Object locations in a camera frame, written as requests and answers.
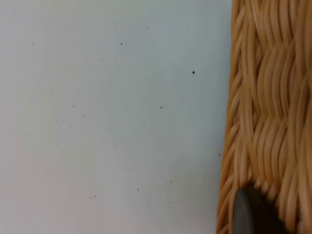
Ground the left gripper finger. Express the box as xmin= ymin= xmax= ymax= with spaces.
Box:
xmin=232 ymin=181 xmax=300 ymax=234

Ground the pale brown wicker basket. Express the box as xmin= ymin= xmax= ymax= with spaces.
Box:
xmin=215 ymin=0 xmax=312 ymax=234

